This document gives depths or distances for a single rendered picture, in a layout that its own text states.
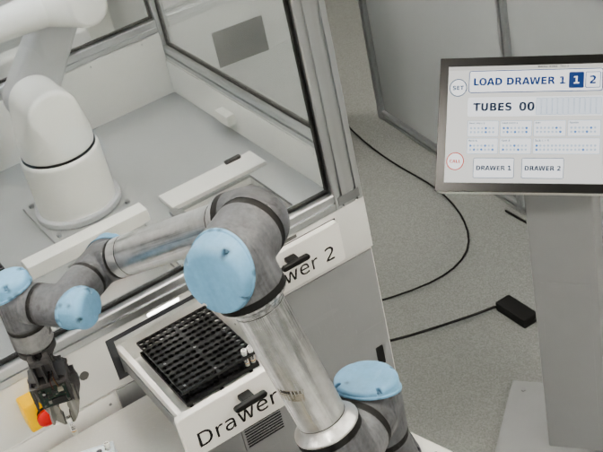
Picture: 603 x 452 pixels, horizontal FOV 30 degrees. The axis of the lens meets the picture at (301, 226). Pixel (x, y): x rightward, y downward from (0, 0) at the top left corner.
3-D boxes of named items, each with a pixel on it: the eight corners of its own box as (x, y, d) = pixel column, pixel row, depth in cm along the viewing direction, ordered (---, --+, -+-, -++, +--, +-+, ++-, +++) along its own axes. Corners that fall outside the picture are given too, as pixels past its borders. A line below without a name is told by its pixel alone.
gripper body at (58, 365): (38, 414, 207) (15, 366, 201) (34, 386, 214) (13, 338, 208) (78, 401, 208) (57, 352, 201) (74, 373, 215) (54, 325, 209)
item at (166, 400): (298, 384, 233) (292, 362, 230) (192, 447, 224) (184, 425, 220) (206, 300, 263) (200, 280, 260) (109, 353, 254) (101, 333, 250)
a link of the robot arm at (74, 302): (105, 265, 197) (54, 261, 201) (72, 305, 189) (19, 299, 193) (117, 301, 201) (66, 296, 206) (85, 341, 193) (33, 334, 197)
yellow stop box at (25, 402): (65, 418, 238) (54, 393, 234) (34, 435, 235) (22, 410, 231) (56, 405, 241) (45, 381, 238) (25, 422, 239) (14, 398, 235)
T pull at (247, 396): (268, 395, 222) (266, 390, 221) (236, 414, 219) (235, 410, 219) (259, 386, 225) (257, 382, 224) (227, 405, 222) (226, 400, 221)
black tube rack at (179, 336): (262, 374, 237) (255, 351, 234) (190, 415, 231) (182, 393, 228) (212, 326, 254) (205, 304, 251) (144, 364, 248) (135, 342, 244)
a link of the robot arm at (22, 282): (15, 292, 192) (-24, 289, 195) (36, 341, 198) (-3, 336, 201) (39, 265, 198) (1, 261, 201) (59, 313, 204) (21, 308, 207)
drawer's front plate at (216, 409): (310, 389, 233) (301, 350, 227) (190, 462, 223) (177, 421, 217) (306, 386, 234) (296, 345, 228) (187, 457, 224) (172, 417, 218)
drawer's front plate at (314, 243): (345, 258, 269) (337, 221, 263) (244, 316, 258) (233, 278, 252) (342, 256, 270) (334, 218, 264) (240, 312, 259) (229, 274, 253)
